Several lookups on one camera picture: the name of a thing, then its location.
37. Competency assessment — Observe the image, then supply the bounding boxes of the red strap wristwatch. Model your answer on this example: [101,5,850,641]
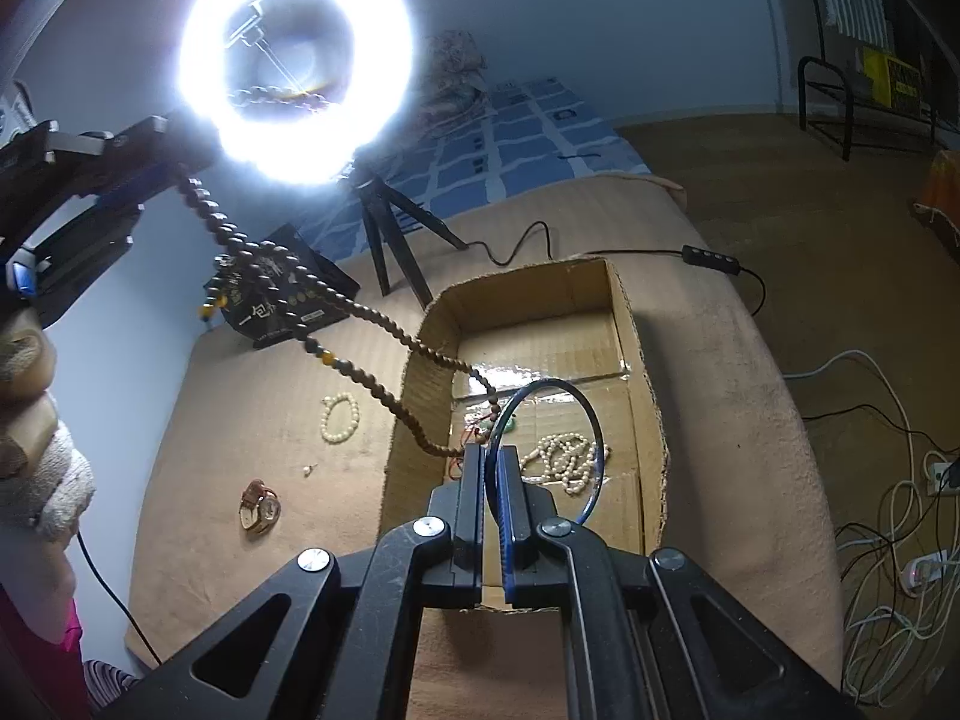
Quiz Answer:
[238,479,281,538]

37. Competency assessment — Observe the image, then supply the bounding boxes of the brown wooden bead necklace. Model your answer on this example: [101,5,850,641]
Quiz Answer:
[179,83,505,458]

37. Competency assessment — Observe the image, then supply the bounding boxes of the white pearl necklace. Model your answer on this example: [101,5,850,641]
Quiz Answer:
[519,430,614,497]

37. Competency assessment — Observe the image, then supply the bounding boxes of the pale jade bead bracelet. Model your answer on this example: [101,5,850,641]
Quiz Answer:
[319,390,362,446]

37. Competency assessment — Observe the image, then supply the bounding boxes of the dark thin bangle ring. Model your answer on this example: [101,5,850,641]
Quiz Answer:
[483,375,607,527]

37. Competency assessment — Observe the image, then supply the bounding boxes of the green jade pendant red cord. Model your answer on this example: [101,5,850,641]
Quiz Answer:
[447,409,521,480]

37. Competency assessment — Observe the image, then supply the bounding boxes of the gloved hand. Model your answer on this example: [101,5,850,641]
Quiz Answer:
[2,309,96,543]

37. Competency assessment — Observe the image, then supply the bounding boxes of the black snack bag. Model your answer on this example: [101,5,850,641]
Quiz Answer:
[220,223,362,350]

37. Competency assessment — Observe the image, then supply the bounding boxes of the black tripod stand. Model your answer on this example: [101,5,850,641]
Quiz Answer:
[348,171,469,309]

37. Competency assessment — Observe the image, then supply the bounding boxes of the white power strip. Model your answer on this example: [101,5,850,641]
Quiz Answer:
[900,550,952,592]

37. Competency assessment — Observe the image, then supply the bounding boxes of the cardboard box tray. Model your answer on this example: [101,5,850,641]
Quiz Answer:
[379,255,671,616]

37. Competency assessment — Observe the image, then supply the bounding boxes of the folded floral quilt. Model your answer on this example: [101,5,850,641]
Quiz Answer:
[416,29,488,137]

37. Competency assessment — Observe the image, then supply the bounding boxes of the blue patterned bed sheet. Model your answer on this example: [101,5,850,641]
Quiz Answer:
[291,73,655,263]

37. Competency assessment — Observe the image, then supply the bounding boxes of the orange cloth covered furniture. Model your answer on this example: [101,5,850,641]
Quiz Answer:
[911,149,960,260]

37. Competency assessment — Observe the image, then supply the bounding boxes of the black clothes rack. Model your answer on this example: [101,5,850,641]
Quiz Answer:
[796,0,946,161]

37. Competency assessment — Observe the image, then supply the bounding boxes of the yellow black box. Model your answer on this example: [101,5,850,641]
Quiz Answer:
[861,46,921,115]

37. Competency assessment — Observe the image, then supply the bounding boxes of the bright ring light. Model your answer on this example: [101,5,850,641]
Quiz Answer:
[176,0,415,187]

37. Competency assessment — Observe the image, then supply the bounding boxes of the white tangled cables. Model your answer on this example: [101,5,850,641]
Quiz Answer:
[782,346,960,706]

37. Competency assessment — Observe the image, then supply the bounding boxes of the black ring light cable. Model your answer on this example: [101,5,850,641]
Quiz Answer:
[463,219,768,317]

